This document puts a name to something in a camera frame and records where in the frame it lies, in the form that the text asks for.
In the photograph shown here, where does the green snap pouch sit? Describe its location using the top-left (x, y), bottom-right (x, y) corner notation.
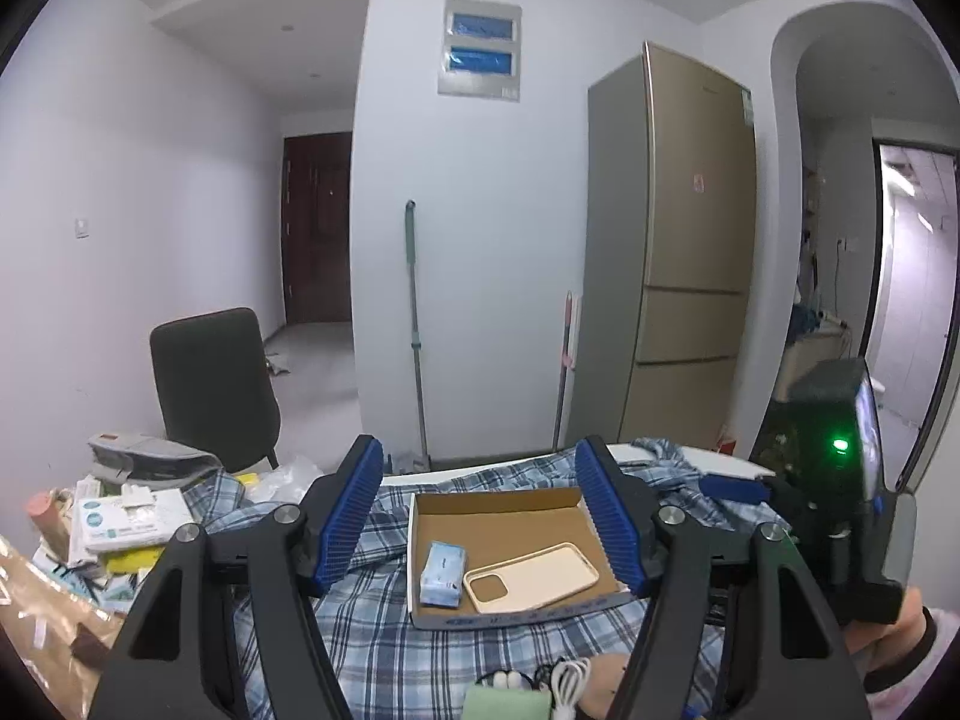
top-left (460, 686), bottom-right (551, 720)

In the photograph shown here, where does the pink broom handle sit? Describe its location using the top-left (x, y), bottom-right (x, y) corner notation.
top-left (551, 291), bottom-right (574, 452)

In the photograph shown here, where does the cardboard tray box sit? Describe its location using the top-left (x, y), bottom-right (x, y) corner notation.
top-left (407, 488), bottom-right (631, 631)

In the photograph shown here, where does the blue tissue pack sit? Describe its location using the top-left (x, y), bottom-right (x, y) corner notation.
top-left (420, 541), bottom-right (467, 610)

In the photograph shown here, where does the white blue box stack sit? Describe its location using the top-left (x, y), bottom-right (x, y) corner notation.
top-left (68, 486), bottom-right (194, 567)

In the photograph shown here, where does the brown paper bag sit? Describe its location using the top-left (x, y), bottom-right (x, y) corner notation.
top-left (2, 538), bottom-right (124, 718)

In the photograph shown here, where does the round tan cookie plush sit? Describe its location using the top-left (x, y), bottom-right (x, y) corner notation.
top-left (578, 653), bottom-right (630, 720)

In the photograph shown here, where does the beige cabinet in doorway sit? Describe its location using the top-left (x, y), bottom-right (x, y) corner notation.
top-left (773, 325), bottom-right (850, 401)

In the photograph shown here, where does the brown wooden door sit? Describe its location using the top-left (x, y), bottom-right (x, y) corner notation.
top-left (281, 132), bottom-right (352, 325)

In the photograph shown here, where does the grey electrical panel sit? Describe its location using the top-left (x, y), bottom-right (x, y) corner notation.
top-left (438, 0), bottom-right (523, 103)

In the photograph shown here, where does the blue plaid cloth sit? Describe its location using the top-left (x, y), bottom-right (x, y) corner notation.
top-left (184, 439), bottom-right (779, 718)

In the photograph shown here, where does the dark green chair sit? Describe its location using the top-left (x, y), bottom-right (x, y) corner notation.
top-left (149, 307), bottom-right (281, 473)

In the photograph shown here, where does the beige phone case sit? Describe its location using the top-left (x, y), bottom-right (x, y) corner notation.
top-left (464, 541), bottom-right (601, 614)

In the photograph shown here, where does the grey folded bag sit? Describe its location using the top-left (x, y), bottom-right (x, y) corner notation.
top-left (88, 433), bottom-right (223, 489)

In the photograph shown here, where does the white cable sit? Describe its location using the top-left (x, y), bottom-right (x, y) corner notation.
top-left (550, 656), bottom-right (594, 720)

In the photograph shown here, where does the gold refrigerator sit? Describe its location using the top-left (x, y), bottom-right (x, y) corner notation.
top-left (565, 44), bottom-right (757, 449)

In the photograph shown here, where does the person's right hand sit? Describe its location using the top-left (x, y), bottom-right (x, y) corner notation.
top-left (843, 587), bottom-right (928, 673)

